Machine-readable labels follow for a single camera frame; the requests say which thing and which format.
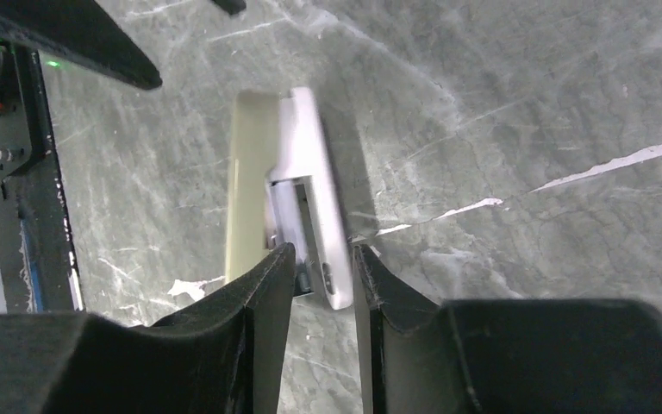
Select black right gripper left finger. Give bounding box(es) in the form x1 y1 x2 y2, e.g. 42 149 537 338
0 243 296 413

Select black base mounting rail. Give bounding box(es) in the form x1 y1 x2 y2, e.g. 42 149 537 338
0 44 84 312

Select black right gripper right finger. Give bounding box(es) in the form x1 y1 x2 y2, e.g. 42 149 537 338
353 245 662 413

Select small beige white stapler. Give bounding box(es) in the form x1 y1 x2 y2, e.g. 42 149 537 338
224 87 353 310

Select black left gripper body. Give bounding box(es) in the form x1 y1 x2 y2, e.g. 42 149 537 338
0 1 163 91

